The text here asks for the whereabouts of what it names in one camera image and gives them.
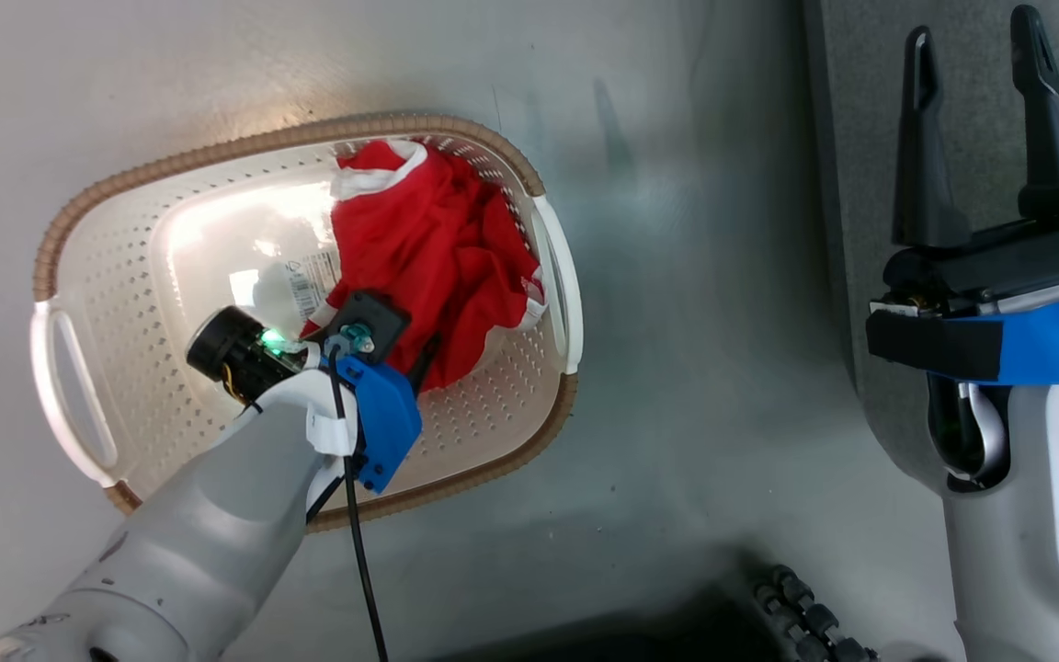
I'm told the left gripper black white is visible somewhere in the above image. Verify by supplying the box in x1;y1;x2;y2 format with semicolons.
186;306;444;405

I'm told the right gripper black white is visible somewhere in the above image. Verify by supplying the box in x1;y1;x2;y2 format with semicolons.
868;5;1059;325

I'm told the red and white garment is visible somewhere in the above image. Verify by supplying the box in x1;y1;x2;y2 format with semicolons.
300;138;550;394

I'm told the grey fabric sofa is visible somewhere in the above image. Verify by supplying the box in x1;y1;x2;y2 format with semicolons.
801;0;1059;392

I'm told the white printed label sticker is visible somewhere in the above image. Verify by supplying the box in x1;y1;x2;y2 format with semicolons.
285;252;343;319

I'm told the cream perforated laundry basket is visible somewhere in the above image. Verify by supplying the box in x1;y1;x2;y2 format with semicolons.
29;112;584;533

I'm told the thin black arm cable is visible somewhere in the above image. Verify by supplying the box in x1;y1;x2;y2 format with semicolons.
305;337;391;662

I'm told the black corrugated cable chain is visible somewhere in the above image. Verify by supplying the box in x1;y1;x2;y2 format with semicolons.
754;565;882;662

